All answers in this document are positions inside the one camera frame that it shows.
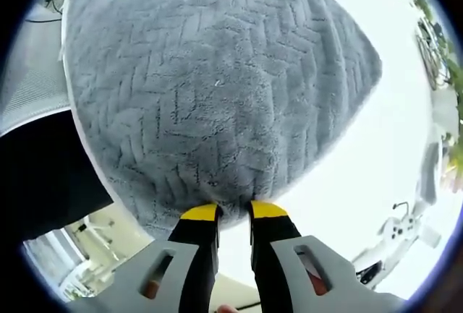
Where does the green potted plant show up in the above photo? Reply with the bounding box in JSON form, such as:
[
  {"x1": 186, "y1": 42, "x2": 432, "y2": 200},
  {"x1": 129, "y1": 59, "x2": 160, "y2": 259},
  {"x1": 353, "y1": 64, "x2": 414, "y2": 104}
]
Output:
[{"x1": 415, "y1": 0, "x2": 463, "y2": 88}]

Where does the grey mesh office chair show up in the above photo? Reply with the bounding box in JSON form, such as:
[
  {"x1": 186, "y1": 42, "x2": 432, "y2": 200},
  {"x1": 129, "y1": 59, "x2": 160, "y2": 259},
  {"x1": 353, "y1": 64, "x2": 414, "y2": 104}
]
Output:
[{"x1": 0, "y1": 19, "x2": 72, "y2": 137}]

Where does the white game controller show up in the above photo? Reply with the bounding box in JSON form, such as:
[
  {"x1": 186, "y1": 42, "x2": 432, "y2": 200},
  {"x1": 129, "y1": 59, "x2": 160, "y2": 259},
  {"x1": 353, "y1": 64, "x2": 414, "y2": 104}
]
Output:
[{"x1": 378, "y1": 214, "x2": 417, "y2": 247}]

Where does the grey towel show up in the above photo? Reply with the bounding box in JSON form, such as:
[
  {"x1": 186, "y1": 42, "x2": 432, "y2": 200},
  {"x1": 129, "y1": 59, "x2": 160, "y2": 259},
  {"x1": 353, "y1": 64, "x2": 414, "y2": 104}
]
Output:
[{"x1": 57, "y1": 0, "x2": 383, "y2": 242}]

